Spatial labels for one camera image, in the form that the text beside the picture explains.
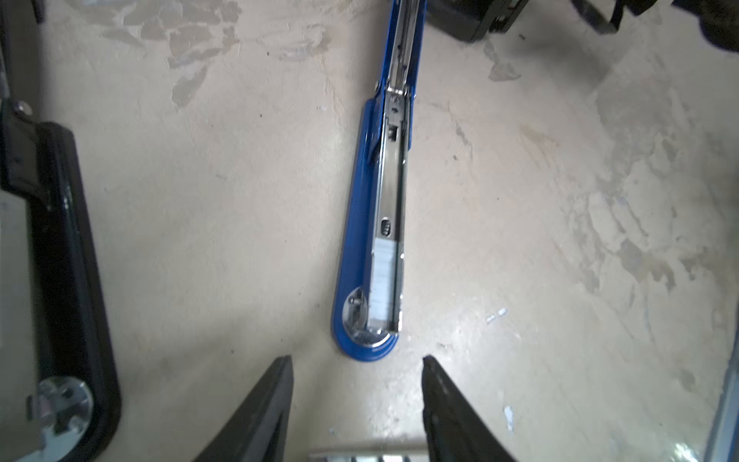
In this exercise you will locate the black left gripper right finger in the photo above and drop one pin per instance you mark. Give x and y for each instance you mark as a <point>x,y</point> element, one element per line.
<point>454,431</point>

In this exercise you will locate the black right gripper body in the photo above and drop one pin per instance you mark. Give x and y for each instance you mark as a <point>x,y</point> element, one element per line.
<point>471,21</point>

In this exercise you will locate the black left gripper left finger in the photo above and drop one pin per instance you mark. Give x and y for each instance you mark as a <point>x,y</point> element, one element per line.
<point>257,431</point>

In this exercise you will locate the silver staple strip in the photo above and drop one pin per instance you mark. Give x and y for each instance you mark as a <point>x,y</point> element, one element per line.
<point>383,282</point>

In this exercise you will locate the blue stapler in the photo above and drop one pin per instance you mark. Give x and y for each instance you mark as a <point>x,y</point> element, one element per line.
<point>376,207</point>

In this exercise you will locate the black stapler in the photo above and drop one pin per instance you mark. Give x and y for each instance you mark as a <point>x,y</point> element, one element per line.
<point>60,396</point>

